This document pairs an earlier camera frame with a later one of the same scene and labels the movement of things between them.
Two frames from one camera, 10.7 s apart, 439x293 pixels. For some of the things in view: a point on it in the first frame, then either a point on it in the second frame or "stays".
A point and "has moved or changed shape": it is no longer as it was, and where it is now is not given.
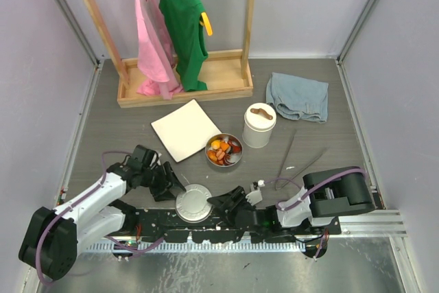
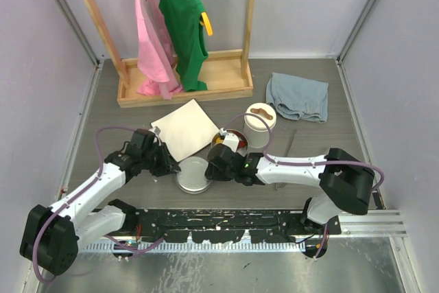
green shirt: (182, 12) stays
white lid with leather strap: (260, 116) stays
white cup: (256, 139) stays
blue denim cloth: (297, 98) stays
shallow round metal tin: (223, 149) has moved or changed shape
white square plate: (185, 130) stays
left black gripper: (168, 181) to (169, 166)
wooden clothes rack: (229, 73) stays
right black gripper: (227, 212) to (212, 173)
